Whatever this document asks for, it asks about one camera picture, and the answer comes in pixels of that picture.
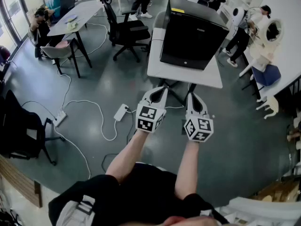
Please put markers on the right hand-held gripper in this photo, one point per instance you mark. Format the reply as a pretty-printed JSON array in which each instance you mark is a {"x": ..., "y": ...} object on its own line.
[{"x": 199, "y": 129}]

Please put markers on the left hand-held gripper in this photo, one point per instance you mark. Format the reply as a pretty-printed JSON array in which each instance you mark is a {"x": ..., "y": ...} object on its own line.
[{"x": 147, "y": 119}]

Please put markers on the black mini fridge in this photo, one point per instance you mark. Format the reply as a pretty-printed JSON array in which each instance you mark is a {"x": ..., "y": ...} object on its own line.
[{"x": 190, "y": 34}]

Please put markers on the person's right forearm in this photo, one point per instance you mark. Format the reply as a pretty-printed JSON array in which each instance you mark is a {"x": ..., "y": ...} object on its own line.
[{"x": 188, "y": 171}]

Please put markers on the person's left forearm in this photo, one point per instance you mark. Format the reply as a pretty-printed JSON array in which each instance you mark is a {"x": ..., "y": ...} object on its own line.
[{"x": 128, "y": 155}]

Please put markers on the glass door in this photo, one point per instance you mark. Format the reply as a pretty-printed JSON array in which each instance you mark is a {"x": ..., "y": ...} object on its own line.
[{"x": 11, "y": 15}]

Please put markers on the white table with black legs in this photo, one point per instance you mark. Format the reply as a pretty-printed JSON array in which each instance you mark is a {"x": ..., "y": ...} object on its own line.
[{"x": 183, "y": 75}]

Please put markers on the white power strip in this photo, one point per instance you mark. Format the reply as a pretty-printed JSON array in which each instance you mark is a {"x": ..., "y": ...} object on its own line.
[
  {"x": 121, "y": 112},
  {"x": 60, "y": 118}
]

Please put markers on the small cream stool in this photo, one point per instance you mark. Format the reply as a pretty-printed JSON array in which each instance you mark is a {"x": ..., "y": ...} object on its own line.
[{"x": 270, "y": 105}]

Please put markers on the black office chair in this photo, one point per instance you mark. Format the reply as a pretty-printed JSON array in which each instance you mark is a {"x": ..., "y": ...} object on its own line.
[{"x": 124, "y": 29}]

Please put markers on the blue seat chair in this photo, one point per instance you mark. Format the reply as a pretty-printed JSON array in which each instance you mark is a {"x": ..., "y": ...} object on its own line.
[{"x": 266, "y": 75}]

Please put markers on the beige round-holed cabinet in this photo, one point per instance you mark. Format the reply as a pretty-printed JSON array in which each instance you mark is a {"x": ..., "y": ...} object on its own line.
[{"x": 265, "y": 46}]

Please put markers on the white round backpack device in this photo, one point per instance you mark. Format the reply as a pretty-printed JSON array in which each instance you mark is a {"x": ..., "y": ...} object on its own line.
[{"x": 238, "y": 14}]

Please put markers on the person's black shirt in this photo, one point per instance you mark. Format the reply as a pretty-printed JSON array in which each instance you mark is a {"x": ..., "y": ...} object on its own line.
[{"x": 141, "y": 196}]

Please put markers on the long white table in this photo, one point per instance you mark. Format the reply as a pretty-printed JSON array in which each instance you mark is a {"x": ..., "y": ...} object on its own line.
[{"x": 288, "y": 62}]

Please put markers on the beige chair with pink cushion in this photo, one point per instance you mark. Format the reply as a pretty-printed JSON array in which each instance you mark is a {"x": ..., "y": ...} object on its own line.
[{"x": 58, "y": 49}]

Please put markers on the yellowish cloth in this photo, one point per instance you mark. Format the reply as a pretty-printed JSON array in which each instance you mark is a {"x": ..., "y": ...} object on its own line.
[{"x": 71, "y": 25}]

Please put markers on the grey table with black legs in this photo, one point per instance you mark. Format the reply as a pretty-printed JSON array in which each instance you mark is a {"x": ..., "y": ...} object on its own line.
[{"x": 77, "y": 15}]

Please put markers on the pale round plate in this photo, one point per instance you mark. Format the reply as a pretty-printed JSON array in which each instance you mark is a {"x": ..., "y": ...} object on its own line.
[{"x": 70, "y": 18}]

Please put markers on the wooden crate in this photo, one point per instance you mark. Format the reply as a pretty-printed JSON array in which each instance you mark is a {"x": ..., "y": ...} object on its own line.
[{"x": 279, "y": 189}]

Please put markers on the white railing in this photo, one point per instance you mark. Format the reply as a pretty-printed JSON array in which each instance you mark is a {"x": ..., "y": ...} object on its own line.
[{"x": 263, "y": 211}]

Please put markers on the black high-back chair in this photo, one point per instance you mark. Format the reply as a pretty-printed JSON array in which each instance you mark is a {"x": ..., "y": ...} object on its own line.
[{"x": 68, "y": 0}]

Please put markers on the black fabric chair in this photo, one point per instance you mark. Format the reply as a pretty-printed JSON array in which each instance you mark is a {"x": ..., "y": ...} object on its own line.
[{"x": 21, "y": 128}]

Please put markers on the wooden bench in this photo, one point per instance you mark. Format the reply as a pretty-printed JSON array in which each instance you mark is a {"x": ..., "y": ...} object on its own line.
[{"x": 18, "y": 182}]

